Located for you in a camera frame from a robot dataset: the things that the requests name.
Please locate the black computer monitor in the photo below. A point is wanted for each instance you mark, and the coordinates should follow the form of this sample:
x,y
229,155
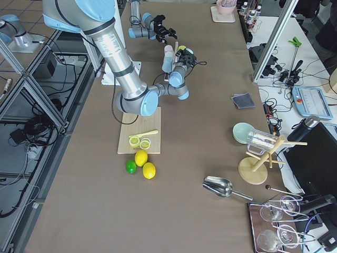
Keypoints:
x,y
314,164

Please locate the wooden cutting board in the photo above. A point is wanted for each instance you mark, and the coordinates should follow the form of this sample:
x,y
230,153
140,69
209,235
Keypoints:
x,y
141,125

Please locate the black water bottle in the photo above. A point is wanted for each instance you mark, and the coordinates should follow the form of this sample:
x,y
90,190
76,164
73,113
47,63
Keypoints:
x,y
303,128

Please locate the pink bowl with ice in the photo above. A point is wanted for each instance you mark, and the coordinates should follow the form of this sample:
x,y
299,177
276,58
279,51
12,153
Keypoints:
x,y
226,6

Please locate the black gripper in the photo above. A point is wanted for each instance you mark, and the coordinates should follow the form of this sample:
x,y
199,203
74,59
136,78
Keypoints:
x,y
185,60
159,30

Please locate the grey folded cloth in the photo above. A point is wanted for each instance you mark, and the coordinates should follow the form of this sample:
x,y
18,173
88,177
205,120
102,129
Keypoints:
x,y
243,101

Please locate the white wire cup holder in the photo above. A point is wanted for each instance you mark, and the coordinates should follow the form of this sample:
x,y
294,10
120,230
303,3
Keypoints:
x,y
175,49

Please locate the glass pitcher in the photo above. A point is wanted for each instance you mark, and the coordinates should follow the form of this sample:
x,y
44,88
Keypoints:
x,y
258,141

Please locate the light blue plastic cup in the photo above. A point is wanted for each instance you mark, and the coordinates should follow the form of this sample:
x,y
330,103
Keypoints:
x,y
167,64

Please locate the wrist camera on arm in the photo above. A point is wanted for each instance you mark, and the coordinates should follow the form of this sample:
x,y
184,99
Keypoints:
x,y
158,20
188,54

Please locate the wine glass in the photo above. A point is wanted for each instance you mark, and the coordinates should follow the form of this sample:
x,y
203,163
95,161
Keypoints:
x,y
290,205
268,241
287,236
271,213

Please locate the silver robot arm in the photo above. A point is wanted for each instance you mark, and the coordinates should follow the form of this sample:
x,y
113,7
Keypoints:
x,y
96,19
147,25

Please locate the blue teach pendant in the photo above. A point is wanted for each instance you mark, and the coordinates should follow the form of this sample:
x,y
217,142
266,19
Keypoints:
x,y
311,101

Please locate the green lime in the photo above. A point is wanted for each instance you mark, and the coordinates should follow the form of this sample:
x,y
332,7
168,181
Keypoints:
x,y
131,166

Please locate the dark tray with glasses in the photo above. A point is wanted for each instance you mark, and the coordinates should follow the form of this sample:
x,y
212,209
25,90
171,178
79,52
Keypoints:
x,y
257,225

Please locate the yellow lemon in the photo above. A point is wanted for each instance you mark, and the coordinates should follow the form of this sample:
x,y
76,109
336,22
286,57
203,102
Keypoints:
x,y
149,170
141,158

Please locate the lemon slice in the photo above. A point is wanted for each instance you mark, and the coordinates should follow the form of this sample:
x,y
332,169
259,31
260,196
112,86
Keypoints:
x,y
134,141
145,143

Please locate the aluminium frame post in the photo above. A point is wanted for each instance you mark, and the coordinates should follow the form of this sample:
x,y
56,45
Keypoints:
x,y
274,37

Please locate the metal scoop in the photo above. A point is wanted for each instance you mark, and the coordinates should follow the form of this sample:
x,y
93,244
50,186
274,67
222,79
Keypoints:
x,y
222,187

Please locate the wooden mug tree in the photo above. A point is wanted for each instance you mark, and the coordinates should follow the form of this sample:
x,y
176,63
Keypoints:
x,y
253,170

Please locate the cream plastic tray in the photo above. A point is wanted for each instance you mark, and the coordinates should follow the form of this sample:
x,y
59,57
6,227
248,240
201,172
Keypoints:
x,y
219,18

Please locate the yellow plastic knife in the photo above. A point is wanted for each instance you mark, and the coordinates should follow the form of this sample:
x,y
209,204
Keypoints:
x,y
144,134

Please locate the green ceramic bowl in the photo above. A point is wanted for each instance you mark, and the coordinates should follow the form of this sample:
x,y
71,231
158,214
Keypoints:
x,y
241,131

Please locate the pink plastic cup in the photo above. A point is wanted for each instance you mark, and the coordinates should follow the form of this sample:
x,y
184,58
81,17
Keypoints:
x,y
168,51

